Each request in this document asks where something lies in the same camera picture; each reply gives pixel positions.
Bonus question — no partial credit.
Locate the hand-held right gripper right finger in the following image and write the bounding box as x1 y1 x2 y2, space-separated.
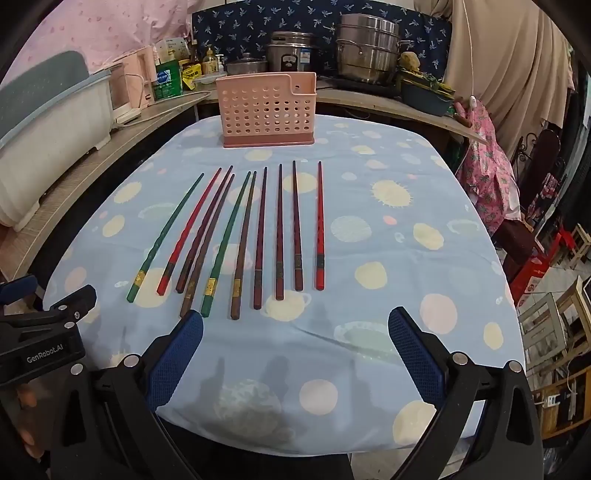
388 307 544 480

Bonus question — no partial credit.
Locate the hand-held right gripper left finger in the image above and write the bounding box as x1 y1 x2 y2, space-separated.
51 310 205 480

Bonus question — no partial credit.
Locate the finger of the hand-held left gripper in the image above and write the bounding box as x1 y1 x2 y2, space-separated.
28 285 98 330
0 274 38 308

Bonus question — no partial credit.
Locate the row of lacquered chopsticks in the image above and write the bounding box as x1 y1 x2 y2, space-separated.
126 173 205 304

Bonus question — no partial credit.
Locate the green chopstick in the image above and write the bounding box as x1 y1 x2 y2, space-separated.
200 171 252 318

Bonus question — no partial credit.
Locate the dark brown chopstick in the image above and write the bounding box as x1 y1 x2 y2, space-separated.
175 165 234 294

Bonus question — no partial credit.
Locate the red chopstick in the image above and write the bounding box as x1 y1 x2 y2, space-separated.
315 161 326 291
157 167 223 296

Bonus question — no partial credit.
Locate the maroon chopstick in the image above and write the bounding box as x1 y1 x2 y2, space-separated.
275 164 284 301
292 160 304 292
252 166 269 310

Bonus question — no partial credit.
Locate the pink perforated utensil basket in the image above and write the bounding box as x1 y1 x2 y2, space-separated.
215 72 318 149

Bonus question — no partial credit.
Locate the person's left hand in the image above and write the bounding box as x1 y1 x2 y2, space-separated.
15 383 49 460

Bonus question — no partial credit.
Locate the light blue dotted tablecloth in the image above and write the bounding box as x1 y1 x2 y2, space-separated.
41 113 527 455

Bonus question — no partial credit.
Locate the grey wooden crate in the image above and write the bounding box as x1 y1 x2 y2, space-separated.
517 293 571 374

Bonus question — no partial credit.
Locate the red cardboard box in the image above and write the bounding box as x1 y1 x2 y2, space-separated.
512 228 566 309

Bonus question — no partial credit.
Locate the white dish box blue lid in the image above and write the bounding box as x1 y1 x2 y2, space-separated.
0 50 115 232

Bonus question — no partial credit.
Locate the wooden stool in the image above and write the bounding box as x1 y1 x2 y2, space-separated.
556 276 591 342

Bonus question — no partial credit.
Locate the pink floral garment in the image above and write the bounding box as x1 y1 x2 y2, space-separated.
455 99 525 236

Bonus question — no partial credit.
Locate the pink electric kettle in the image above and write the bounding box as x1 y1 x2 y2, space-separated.
121 46 158 112

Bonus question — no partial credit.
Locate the glass container with lid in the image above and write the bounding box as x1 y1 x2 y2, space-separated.
191 74 228 93

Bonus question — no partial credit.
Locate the yellow packet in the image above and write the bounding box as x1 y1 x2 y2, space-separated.
181 62 204 90

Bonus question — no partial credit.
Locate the blue plastic basin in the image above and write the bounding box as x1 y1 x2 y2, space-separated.
399 83 455 117

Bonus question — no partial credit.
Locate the white carton box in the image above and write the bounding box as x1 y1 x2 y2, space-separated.
154 37 188 63

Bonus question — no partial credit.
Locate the pink dotted curtain cloth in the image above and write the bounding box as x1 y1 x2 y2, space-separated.
18 0 195 75

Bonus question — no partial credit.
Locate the yellow plastic basket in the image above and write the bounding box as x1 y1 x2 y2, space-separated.
398 69 458 95

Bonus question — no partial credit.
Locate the yellow dish soap bottle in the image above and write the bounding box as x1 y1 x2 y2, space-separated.
202 45 221 77

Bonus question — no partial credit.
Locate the black induction cooktop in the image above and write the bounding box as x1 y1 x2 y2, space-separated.
316 76 402 95

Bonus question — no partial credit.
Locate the small steel pot with lid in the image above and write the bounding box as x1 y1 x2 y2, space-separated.
225 52 269 77

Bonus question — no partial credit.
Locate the large steel steamer pot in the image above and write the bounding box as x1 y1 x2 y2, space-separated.
335 13 415 85

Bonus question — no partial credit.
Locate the beige curtain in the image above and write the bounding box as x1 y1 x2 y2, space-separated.
413 0 575 158

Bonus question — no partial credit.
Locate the navy patterned cloth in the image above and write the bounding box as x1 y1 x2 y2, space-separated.
191 0 453 77

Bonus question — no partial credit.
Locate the steel rice cooker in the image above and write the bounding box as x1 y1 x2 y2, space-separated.
265 31 320 77

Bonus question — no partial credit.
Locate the white power cable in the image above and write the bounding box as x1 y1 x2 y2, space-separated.
136 90 212 120

